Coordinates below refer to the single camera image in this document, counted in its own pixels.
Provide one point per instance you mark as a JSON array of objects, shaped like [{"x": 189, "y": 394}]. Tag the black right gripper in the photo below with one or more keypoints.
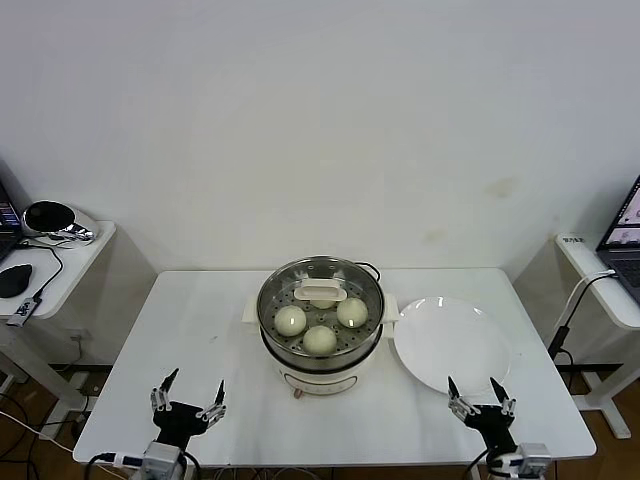
[{"x": 492, "y": 427}]

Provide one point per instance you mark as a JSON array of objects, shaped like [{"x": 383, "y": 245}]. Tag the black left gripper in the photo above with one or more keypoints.
[{"x": 176, "y": 420}]

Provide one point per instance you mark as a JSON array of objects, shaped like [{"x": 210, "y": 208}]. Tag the white steamed baozi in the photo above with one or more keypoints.
[
  {"x": 320, "y": 340},
  {"x": 322, "y": 303},
  {"x": 352, "y": 312},
  {"x": 290, "y": 320}
]

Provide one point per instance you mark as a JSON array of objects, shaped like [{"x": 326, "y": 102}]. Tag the glass pot lid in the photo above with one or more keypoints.
[{"x": 280, "y": 305}]

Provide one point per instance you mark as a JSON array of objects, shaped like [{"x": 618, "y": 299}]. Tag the perforated steel steamer basket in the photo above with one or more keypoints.
[{"x": 320, "y": 357}]

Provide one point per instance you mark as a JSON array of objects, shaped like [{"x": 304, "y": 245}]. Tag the white round plate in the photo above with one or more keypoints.
[{"x": 440, "y": 345}]

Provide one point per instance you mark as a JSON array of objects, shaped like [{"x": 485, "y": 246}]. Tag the white work table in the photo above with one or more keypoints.
[{"x": 250, "y": 350}]

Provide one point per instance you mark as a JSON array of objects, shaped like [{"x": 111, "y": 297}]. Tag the white electric cooker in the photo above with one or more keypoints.
[{"x": 320, "y": 382}]

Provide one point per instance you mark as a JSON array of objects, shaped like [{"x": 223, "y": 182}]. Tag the small printed label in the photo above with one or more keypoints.
[{"x": 573, "y": 239}]

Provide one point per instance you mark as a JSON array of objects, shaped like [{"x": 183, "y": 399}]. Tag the grey usb hub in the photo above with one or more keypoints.
[{"x": 21, "y": 311}]

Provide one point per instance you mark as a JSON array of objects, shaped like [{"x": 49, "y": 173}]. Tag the black computer mouse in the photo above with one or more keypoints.
[{"x": 14, "y": 280}]

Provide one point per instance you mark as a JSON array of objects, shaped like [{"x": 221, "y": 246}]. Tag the grey laptop with lit screen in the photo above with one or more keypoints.
[{"x": 622, "y": 240}]

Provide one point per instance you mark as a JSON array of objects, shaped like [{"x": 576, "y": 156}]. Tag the silver black headset device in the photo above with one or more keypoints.
[{"x": 47, "y": 217}]

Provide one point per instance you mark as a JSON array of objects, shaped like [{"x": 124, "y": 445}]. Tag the dark laptop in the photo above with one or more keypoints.
[{"x": 6, "y": 225}]

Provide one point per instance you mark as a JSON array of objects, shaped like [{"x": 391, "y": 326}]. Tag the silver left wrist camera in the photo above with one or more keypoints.
[{"x": 160, "y": 456}]

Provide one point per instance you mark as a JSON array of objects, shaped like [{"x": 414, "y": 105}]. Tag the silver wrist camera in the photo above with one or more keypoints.
[
  {"x": 160, "y": 456},
  {"x": 527, "y": 457}
]

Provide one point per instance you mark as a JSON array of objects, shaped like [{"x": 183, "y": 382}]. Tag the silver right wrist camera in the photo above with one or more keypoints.
[{"x": 527, "y": 457}]

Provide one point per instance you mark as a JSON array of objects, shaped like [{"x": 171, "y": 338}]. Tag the white wall socket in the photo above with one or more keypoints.
[{"x": 79, "y": 336}]

